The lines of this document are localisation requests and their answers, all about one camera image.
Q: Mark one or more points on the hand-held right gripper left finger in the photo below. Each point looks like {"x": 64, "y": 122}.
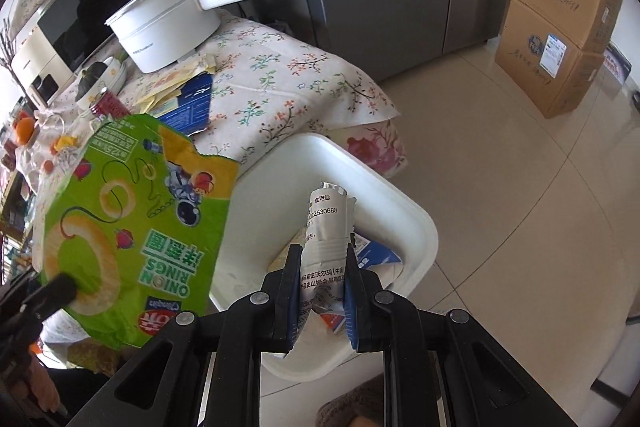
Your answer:
{"x": 294, "y": 307}

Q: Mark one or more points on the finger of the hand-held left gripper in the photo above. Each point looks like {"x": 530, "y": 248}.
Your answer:
{"x": 60, "y": 292}

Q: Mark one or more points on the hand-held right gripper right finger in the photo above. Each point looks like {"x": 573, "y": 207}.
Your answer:
{"x": 351, "y": 307}

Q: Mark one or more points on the white printed salt bag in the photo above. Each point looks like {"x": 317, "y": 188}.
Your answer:
{"x": 325, "y": 227}

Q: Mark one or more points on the green snack bag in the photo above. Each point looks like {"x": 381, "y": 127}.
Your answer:
{"x": 140, "y": 207}

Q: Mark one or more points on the white plastic bin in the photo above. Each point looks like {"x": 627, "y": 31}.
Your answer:
{"x": 310, "y": 167}

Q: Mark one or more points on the yellow snack bag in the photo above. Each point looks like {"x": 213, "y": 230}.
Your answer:
{"x": 66, "y": 143}

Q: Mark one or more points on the red drink can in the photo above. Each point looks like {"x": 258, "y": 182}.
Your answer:
{"x": 112, "y": 107}

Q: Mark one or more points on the pale yellow paper packet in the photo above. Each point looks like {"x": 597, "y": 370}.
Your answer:
{"x": 157, "y": 92}
{"x": 197, "y": 67}

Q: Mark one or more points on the dark blue printed packet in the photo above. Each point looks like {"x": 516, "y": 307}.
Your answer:
{"x": 187, "y": 107}

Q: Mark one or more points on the person's left hand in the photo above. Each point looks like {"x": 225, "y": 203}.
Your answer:
{"x": 47, "y": 382}

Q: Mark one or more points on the brown fuzzy slipper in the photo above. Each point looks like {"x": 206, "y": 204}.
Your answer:
{"x": 350, "y": 402}

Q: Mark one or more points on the large orange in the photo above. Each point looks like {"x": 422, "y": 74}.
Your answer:
{"x": 24, "y": 129}

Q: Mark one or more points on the dark green pumpkin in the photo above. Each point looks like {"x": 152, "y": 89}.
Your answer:
{"x": 87, "y": 86}

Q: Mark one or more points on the white bowl with flower print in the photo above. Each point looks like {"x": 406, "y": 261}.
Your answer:
{"x": 105, "y": 77}

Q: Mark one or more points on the white oval dish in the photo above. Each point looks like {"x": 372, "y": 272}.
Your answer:
{"x": 121, "y": 74}

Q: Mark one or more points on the floral tablecloth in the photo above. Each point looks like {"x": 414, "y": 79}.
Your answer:
{"x": 300, "y": 72}

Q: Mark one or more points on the white air fryer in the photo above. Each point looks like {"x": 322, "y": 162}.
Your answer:
{"x": 35, "y": 57}

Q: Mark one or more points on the small blue box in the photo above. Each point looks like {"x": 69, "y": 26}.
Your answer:
{"x": 616, "y": 62}

